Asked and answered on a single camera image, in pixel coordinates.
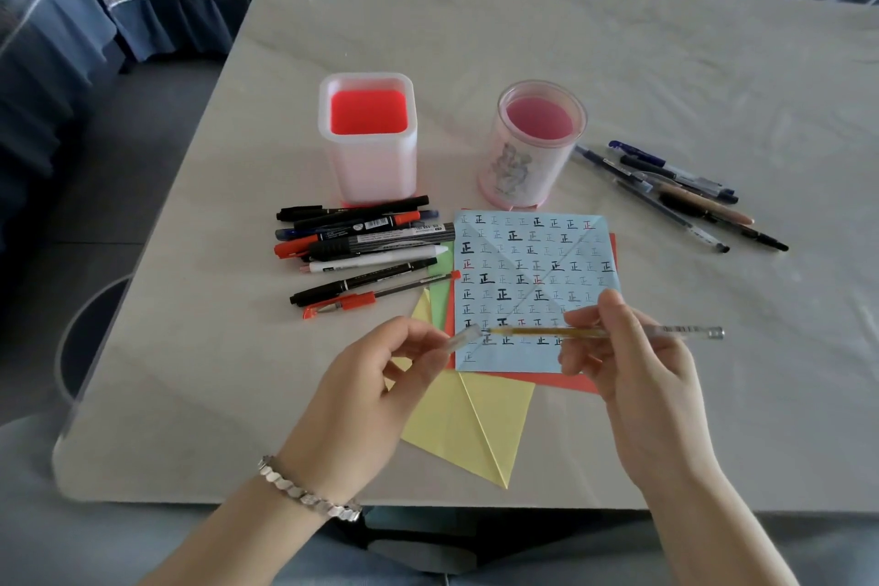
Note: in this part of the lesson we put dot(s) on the person's left hand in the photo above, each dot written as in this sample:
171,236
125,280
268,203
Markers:
343,421

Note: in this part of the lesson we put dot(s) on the person's right hand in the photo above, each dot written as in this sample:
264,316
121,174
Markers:
652,407

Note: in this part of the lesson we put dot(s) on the red paper sheet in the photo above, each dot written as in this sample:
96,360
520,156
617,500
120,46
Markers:
577,381

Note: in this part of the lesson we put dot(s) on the clear gold ink pen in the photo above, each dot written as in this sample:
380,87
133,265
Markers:
687,332

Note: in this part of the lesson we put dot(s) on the red gel pen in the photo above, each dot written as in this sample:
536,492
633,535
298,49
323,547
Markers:
357,301

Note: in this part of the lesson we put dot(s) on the yellow paper sheet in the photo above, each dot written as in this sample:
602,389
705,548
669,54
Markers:
467,427

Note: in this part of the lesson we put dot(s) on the thin black fineliner pen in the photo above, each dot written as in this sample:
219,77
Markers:
329,290

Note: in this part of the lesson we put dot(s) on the white pen with black label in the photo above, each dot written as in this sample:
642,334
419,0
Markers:
398,256

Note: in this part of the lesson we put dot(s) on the green paper sheet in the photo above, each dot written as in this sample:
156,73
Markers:
439,270

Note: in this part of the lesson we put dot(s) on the red black double-tip marker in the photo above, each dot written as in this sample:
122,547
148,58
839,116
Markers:
292,248

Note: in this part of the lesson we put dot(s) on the thick black grey marker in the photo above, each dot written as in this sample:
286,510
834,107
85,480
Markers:
384,241

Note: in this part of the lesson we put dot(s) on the blue paper with writing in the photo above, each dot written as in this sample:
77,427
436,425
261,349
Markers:
536,256

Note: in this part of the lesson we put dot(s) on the thin black pen with clip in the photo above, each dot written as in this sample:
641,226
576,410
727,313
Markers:
755,237

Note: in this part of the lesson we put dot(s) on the black marker pen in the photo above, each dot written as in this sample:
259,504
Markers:
295,213

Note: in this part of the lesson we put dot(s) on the pile of assorted pens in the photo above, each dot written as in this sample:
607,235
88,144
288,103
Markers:
680,187

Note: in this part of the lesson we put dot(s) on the square white red pen holder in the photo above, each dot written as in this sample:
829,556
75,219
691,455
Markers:
371,167

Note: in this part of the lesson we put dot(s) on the round pink pen holder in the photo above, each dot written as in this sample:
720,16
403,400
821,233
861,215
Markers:
515,167

